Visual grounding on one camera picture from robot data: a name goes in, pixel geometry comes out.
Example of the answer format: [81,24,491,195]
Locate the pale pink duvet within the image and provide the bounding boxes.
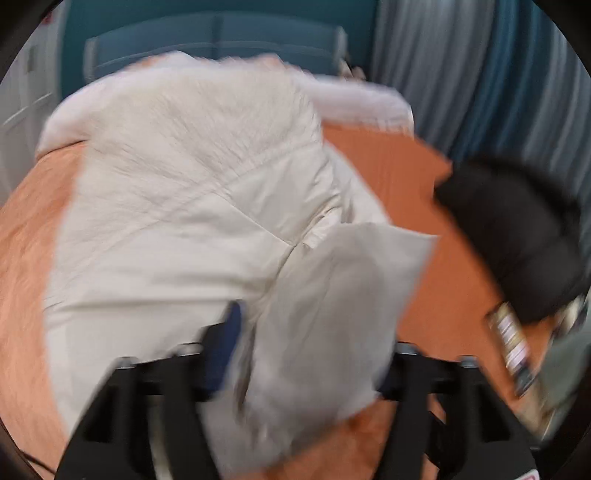
[36,69,415,155]

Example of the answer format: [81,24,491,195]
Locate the grey sheer curtain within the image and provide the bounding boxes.
[373,0,502,155]

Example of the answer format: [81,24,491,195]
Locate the orange fleece blanket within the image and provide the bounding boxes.
[0,119,561,480]

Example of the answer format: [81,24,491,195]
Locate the blue curtain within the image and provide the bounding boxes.
[452,0,591,210]

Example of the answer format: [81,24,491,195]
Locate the white panelled wardrobe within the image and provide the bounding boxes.
[0,0,66,200]

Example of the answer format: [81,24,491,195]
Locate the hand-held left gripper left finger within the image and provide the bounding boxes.
[55,301,244,480]

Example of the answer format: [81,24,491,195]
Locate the cream quilted zip jacket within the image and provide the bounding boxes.
[36,50,439,480]

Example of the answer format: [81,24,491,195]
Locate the black puffer jacket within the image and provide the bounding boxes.
[433,156,591,325]

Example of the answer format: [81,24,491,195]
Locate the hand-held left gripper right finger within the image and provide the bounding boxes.
[378,342,546,480]

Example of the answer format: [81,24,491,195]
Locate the grey-green cloth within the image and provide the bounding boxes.
[531,318,591,444]

